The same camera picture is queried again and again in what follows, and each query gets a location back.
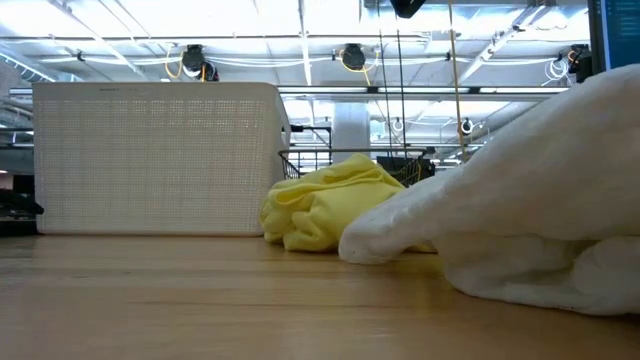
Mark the yellow cloth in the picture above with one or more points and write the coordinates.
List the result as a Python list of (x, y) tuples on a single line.
[(325, 210)]

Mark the white lace cloth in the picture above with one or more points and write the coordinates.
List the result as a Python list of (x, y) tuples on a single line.
[(525, 200)]

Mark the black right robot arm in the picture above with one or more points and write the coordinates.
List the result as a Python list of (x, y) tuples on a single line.
[(407, 7)]

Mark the white perforated plastic bin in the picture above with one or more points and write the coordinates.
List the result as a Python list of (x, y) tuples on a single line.
[(160, 160)]

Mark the black computer monitor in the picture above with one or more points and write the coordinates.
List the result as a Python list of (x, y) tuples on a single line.
[(620, 32)]

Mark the black aluminium table frame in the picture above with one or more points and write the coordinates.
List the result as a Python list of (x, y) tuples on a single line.
[(312, 129)]

